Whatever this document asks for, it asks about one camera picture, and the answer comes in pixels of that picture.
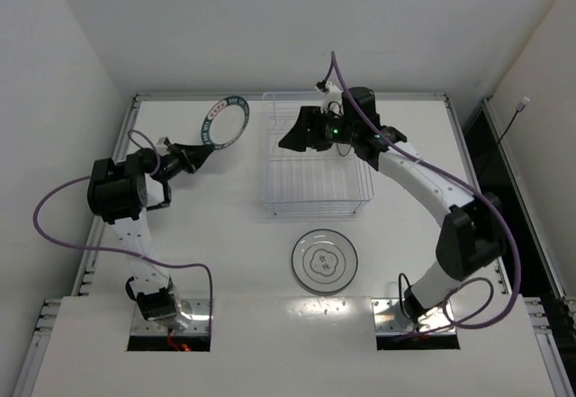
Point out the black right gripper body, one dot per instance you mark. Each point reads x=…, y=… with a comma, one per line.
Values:
x=308, y=127

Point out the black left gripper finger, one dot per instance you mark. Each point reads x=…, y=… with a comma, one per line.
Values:
x=195, y=163
x=194, y=150

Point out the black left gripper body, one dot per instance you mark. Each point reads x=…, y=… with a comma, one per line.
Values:
x=184, y=157

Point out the orange sunburst ceramic plate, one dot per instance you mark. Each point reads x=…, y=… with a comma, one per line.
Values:
x=343, y=149

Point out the green rimmed white plate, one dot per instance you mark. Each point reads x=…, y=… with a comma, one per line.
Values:
x=225, y=122

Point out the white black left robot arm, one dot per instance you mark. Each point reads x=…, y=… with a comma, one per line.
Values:
x=122, y=194

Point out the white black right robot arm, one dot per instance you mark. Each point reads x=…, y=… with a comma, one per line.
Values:
x=469, y=237

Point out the grey flower pattern plate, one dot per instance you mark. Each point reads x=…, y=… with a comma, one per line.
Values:
x=324, y=261

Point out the white front cover board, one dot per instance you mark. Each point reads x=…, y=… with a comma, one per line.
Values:
x=284, y=347

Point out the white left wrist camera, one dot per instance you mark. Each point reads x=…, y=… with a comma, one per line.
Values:
x=162, y=144

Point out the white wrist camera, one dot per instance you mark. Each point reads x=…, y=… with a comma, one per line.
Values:
x=331, y=94
x=162, y=144

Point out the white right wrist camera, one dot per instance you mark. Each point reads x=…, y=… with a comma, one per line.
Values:
x=331, y=94

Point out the white wire dish rack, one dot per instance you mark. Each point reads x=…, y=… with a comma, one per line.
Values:
x=310, y=184

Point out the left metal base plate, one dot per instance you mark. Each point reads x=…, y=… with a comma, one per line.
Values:
x=192, y=321

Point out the metal base plate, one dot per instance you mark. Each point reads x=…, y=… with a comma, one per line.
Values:
x=192, y=321
x=389, y=321

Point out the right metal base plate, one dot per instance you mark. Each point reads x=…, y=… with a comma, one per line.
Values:
x=389, y=321

